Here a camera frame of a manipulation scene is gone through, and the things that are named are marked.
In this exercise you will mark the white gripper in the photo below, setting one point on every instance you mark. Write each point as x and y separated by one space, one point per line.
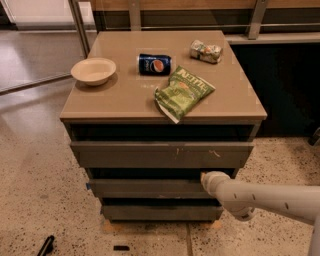
211 182

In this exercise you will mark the grey drawer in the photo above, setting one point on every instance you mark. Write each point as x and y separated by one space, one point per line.
161 213
197 155
148 188

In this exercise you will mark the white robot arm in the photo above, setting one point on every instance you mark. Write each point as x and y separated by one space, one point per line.
240 198

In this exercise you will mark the grey top drawer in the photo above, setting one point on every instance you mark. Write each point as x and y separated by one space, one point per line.
197 155

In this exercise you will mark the grey drawer cabinet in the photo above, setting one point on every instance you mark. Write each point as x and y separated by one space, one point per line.
124 109

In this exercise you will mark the grey bottom drawer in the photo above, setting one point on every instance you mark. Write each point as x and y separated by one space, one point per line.
161 213

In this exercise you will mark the green chip bag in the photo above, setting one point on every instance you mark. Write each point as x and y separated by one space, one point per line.
184 91

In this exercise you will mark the dark object at right edge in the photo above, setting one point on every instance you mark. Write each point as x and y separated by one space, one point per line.
315 137

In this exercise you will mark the white wrapped snack packet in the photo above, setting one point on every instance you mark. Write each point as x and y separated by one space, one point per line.
207 53

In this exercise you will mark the blue pepsi can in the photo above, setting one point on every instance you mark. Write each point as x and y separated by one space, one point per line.
154 64

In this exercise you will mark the cream white bowl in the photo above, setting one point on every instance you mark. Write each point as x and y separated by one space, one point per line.
93 71

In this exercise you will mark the black object on floor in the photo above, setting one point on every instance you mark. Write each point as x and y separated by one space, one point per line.
47 246

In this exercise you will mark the grey metal railing frame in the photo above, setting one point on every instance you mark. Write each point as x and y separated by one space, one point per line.
243 21

